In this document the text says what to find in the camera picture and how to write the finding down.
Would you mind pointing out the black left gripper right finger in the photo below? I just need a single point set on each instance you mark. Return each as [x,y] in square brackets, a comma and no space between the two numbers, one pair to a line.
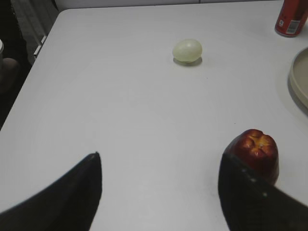
[249,203]

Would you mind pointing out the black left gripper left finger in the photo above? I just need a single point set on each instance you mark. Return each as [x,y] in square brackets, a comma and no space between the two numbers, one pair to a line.
[68,204]

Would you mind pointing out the dark red apple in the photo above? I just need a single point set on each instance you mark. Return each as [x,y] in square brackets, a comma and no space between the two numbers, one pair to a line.
[259,151]

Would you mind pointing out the beige round plate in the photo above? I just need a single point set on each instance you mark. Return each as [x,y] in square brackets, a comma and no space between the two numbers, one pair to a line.
[298,78]

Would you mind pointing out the pale green egg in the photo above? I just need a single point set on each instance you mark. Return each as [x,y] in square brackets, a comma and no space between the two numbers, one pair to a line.
[187,50]

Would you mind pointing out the red soda can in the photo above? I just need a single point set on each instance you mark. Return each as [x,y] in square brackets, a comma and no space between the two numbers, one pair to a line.
[292,17]

